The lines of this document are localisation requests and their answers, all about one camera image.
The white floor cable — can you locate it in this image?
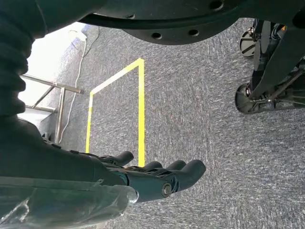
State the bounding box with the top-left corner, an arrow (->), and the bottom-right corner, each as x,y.
58,30 -> 87,144

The yellow floor tape square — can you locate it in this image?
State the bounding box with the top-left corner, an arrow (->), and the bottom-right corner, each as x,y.
85,58 -> 145,168

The black robot leg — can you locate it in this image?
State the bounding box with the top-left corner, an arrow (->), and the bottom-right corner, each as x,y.
234,17 -> 305,115

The ribbed grey right arm sleeve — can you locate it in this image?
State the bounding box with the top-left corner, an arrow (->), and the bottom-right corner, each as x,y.
0,0 -> 48,118

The steel table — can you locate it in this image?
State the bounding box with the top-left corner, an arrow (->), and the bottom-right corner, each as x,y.
20,74 -> 84,145

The black robot waist plate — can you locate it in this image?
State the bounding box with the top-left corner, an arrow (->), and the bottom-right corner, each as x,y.
78,0 -> 305,45

